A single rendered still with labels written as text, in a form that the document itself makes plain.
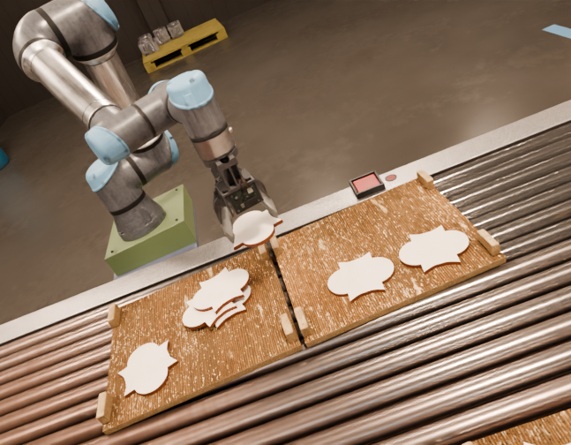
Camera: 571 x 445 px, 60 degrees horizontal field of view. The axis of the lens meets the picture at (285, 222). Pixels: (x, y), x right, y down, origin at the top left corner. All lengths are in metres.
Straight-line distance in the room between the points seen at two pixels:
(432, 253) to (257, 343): 0.39
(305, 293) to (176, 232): 0.54
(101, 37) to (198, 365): 0.78
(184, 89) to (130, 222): 0.68
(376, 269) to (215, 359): 0.37
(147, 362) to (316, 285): 0.38
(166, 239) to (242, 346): 0.56
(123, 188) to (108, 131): 0.51
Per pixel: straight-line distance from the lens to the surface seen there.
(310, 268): 1.09
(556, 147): 1.32
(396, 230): 1.11
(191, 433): 0.97
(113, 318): 1.24
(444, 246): 1.03
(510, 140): 1.37
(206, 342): 1.06
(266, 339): 0.99
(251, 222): 1.09
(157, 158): 1.46
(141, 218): 1.48
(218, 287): 1.12
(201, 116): 0.90
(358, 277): 1.02
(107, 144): 0.95
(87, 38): 1.28
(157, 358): 1.09
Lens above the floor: 1.64
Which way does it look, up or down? 34 degrees down
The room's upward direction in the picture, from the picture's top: 24 degrees counter-clockwise
